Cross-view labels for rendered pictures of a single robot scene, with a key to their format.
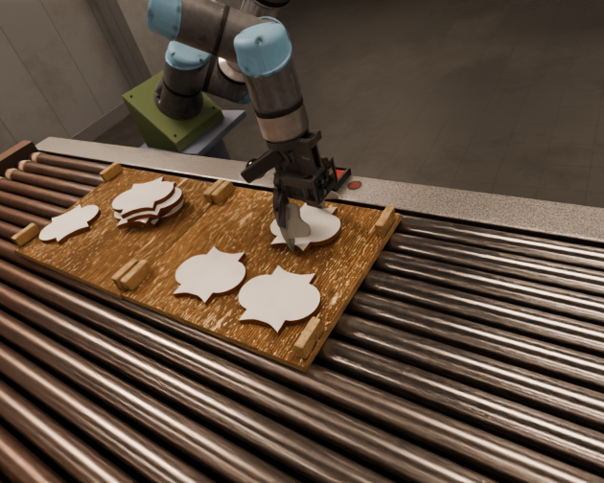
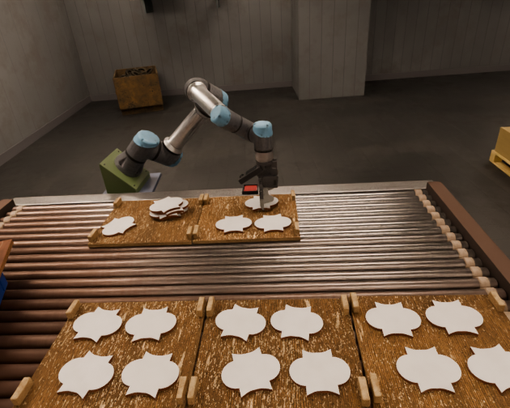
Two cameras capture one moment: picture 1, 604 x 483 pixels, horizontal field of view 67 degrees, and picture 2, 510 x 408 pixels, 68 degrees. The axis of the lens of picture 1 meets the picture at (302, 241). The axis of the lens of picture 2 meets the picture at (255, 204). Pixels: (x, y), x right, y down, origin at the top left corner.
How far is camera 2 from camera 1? 105 cm
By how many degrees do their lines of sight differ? 34
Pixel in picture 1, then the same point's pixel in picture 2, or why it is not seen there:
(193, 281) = (228, 227)
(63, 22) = not seen: outside the picture
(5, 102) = not seen: outside the picture
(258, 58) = (266, 131)
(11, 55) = not seen: outside the picture
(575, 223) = (351, 188)
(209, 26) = (238, 121)
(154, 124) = (121, 179)
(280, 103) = (269, 147)
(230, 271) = (243, 220)
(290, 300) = (279, 222)
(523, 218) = (336, 189)
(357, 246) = (287, 205)
